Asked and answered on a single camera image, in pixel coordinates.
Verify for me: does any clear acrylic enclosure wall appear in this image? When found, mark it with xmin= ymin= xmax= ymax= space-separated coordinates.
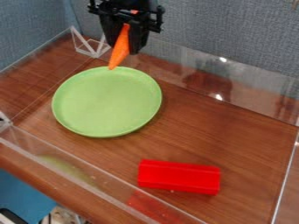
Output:
xmin=0 ymin=31 xmax=299 ymax=224

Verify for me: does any red rectangular block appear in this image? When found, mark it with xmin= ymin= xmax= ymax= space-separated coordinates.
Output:
xmin=138 ymin=159 xmax=221 ymax=195

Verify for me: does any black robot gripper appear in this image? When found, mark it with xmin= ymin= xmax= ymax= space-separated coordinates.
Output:
xmin=89 ymin=0 xmax=165 ymax=55

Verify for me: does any green round plate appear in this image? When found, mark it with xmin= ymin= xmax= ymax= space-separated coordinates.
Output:
xmin=51 ymin=66 xmax=163 ymax=137

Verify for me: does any orange toy carrot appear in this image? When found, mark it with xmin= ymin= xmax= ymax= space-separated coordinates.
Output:
xmin=109 ymin=23 xmax=130 ymax=70

